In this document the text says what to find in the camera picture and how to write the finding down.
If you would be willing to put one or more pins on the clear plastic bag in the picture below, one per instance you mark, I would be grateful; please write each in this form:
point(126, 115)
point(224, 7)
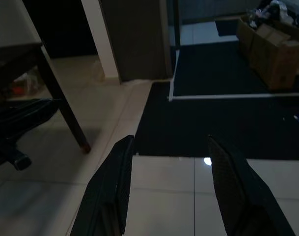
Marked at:
point(26, 82)

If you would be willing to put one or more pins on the large brown cardboard box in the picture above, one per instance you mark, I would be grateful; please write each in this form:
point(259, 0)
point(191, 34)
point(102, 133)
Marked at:
point(277, 59)

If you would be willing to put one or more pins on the black office chair base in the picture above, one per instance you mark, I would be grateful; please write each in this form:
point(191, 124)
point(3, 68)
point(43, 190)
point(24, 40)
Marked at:
point(21, 115)

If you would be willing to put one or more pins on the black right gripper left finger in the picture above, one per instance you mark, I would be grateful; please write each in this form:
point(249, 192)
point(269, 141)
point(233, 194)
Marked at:
point(107, 191)

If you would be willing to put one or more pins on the small brown cardboard box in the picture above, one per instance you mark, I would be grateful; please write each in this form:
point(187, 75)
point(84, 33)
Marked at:
point(245, 37)

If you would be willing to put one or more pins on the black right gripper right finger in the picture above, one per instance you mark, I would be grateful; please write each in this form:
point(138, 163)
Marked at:
point(240, 196)

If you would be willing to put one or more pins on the pile of plastic bags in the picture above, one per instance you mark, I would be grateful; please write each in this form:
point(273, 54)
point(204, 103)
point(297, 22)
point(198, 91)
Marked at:
point(274, 9)

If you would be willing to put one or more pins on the dark brown wooden table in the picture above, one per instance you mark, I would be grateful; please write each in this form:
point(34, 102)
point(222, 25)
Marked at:
point(63, 105)

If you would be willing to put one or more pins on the white door frame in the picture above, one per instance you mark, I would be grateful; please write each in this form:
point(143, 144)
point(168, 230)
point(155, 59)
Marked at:
point(94, 32)

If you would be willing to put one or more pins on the black floor mat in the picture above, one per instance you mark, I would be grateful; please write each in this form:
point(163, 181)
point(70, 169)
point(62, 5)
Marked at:
point(213, 68)
point(213, 123)

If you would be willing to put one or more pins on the white floor tape strip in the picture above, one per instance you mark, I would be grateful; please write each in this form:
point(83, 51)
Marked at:
point(213, 97)

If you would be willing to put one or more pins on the dark grey cabinet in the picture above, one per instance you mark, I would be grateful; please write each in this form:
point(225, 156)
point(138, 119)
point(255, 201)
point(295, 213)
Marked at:
point(139, 37)

